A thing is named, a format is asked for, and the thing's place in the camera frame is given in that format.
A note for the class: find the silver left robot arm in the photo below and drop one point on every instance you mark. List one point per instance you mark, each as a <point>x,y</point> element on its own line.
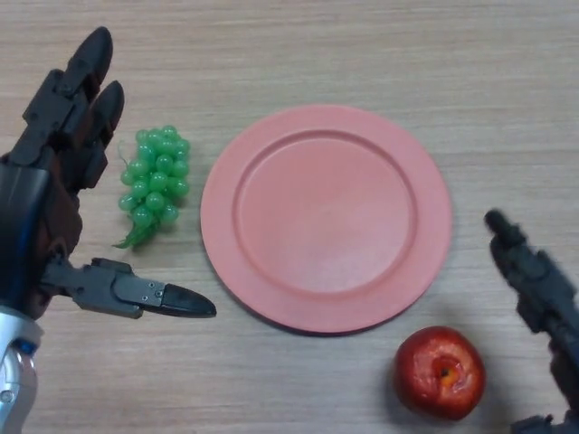
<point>18,393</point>

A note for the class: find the red apple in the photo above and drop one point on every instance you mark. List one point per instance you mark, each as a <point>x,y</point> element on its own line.
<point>429,375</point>

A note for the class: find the pink round plate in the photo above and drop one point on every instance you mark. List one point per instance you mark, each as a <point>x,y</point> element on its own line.
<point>325,226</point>

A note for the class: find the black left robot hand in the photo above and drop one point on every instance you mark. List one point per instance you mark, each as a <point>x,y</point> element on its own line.
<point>45,158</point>

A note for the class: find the green grape bunch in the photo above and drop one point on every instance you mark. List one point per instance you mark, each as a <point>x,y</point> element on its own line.
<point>156,181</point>

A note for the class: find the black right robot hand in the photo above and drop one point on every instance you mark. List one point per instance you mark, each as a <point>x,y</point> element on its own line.
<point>543,289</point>

